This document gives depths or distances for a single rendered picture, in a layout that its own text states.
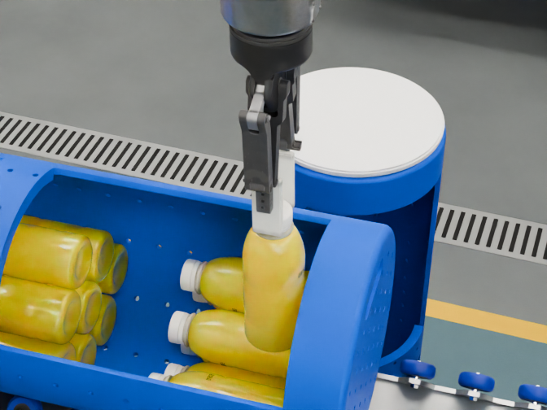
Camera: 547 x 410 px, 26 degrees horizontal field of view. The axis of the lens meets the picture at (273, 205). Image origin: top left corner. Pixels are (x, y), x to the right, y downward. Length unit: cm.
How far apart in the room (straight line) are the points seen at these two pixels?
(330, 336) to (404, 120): 64
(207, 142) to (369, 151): 178
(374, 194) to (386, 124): 13
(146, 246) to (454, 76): 237
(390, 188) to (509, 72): 216
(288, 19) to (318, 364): 39
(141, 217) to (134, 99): 217
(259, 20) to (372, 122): 80
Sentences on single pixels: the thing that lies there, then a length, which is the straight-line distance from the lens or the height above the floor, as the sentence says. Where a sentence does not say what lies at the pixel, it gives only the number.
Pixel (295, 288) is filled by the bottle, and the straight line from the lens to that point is 124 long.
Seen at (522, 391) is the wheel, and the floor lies 97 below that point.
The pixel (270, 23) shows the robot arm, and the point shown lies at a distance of 102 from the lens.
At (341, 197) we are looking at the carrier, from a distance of 173.
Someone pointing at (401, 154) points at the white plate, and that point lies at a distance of 174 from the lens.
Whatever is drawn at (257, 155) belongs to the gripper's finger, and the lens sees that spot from 109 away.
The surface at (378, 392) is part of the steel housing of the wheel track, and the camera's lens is 155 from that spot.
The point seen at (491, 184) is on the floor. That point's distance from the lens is 339.
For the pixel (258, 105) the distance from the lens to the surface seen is 106.
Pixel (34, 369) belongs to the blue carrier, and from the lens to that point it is 137.
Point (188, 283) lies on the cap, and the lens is 143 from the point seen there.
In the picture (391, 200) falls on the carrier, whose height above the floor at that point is 98.
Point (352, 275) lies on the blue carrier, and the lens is 126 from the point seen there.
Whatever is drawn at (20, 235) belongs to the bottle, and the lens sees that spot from 143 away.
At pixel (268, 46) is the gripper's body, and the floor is 153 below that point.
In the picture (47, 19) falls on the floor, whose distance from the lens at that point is 414.
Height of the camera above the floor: 209
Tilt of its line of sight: 40 degrees down
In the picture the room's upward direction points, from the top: straight up
